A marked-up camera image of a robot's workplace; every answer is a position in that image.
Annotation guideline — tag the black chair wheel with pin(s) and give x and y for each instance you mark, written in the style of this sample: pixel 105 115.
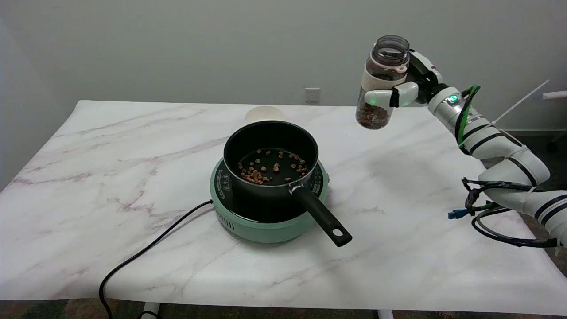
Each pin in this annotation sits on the black chair wheel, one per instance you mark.
pixel 551 146

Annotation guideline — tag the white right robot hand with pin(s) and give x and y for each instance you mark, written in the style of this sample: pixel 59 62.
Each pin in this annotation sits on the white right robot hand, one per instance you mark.
pixel 427 71

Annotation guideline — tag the white pipe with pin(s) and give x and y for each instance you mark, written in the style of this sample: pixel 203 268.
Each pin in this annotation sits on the white pipe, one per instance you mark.
pixel 556 94

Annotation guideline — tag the brown nuts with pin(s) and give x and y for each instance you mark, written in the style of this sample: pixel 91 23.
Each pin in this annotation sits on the brown nuts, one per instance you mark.
pixel 254 177

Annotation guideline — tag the clear bottle with beige band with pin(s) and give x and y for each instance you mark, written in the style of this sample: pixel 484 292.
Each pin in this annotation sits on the clear bottle with beige band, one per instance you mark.
pixel 385 57

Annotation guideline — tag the white wall socket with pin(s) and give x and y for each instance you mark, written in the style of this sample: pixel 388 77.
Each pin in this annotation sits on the white wall socket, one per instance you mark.
pixel 312 94

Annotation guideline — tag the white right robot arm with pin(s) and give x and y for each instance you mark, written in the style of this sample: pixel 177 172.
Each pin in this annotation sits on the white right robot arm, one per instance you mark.
pixel 496 141

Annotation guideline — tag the green induction cooker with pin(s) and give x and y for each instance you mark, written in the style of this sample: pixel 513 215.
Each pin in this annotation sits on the green induction cooker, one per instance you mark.
pixel 248 228

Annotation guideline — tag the white table leg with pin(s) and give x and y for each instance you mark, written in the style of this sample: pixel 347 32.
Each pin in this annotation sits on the white table leg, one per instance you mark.
pixel 386 314
pixel 150 311

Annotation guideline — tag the round cream bottle lid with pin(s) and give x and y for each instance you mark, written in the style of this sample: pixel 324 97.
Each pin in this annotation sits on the round cream bottle lid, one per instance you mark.
pixel 263 114

